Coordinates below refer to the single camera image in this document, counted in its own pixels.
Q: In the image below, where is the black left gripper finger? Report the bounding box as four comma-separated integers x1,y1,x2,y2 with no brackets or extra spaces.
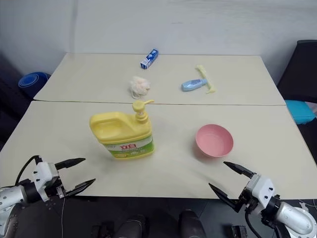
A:
54,158,86,171
63,178,96,198

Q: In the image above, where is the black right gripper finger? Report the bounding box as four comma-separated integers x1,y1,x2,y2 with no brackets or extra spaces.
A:
223,161,258,178
208,182,241,213

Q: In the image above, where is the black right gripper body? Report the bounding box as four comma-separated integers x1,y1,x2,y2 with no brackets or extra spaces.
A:
234,175,264,214

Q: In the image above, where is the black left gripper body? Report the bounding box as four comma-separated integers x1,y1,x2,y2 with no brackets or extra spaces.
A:
45,163,67,199

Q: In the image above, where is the pink plastic bowl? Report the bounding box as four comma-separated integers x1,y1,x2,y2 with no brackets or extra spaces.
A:
195,124,234,158

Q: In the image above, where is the yellow detergent pump bottle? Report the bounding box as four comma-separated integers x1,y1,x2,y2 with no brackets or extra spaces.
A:
89,99,156,161

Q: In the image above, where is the blue bowl stack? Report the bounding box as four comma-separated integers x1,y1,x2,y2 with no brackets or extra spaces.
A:
17,72,52,93

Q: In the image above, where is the small light blue bottle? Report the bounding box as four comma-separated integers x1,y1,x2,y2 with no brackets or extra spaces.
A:
181,78,209,92

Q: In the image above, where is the pale yellow plastic brush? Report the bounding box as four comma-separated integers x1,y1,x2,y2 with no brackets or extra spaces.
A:
195,64,217,95

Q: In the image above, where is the white pink bath sponge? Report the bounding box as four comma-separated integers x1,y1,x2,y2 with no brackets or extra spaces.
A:
127,76,151,100

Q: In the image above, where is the blue white toothpaste box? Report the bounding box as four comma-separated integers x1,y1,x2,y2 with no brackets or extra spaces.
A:
140,49,159,70

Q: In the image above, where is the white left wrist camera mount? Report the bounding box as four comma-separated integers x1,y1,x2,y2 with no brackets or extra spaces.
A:
32,162,55,202

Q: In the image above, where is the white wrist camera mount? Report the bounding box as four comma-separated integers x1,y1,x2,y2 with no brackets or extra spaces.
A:
32,162,55,202
250,174,275,208

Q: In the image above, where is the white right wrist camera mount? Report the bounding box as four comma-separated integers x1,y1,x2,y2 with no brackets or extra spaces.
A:
250,174,275,208

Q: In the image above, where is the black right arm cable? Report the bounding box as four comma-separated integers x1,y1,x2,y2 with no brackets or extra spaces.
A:
244,209,263,238

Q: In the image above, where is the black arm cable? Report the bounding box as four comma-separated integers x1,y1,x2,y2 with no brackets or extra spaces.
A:
244,209,263,238
14,155,42,186

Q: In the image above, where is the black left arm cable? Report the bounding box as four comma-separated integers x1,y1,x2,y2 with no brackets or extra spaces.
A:
14,155,42,186

